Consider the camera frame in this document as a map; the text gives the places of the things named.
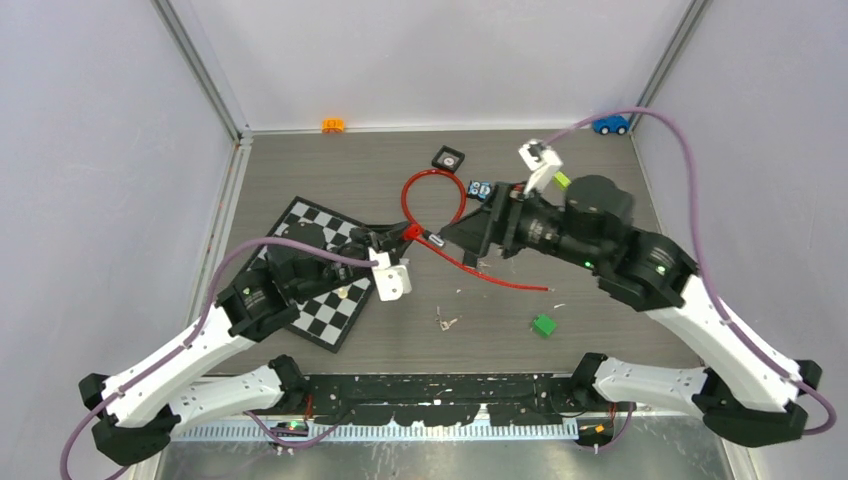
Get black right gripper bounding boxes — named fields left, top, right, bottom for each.
left=440, top=179, right=604, bottom=270

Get small red cable padlock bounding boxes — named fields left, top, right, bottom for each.
left=402, top=223, right=551, bottom=292

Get small black cable padlock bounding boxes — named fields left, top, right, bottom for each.
left=461, top=250, right=479, bottom=271

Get silver keys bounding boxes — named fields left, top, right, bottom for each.
left=434, top=306, right=463, bottom=331

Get red cable lock chrome cylinder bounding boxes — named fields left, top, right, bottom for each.
left=400, top=168, right=468, bottom=250

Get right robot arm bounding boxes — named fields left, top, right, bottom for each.
left=440, top=175, right=822, bottom=448

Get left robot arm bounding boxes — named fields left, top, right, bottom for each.
left=79, top=222, right=421, bottom=467

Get blue owl toy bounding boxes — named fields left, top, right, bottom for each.
left=465, top=180, right=492, bottom=202

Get lime green block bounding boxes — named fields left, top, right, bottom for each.
left=553, top=171, right=571, bottom=191

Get black square framed box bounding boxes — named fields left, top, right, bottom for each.
left=431, top=145, right=466, bottom=174

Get black white checkerboard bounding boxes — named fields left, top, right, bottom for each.
left=268, top=196, right=375, bottom=353

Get dark green cube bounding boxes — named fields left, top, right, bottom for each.
left=531, top=314, right=558, bottom=338

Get orange toy car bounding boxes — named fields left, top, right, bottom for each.
left=321, top=117, right=346, bottom=134

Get blue toy car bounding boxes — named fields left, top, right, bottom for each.
left=591, top=115, right=630, bottom=135

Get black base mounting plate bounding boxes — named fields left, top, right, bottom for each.
left=243, top=372, right=637, bottom=429

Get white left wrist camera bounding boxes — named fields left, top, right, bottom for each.
left=368, top=248, right=412, bottom=302

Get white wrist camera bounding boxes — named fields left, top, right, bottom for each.
left=368, top=248, right=412, bottom=302
left=518, top=139, right=563, bottom=195

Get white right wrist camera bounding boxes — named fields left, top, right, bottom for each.
left=518, top=139, right=563, bottom=195

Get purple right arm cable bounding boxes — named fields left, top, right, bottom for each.
left=543, top=107, right=839, bottom=437

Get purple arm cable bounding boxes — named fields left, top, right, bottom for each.
left=543, top=107, right=839, bottom=437
left=59, top=237, right=382, bottom=480

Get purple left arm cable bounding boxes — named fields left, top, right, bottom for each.
left=59, top=237, right=382, bottom=480

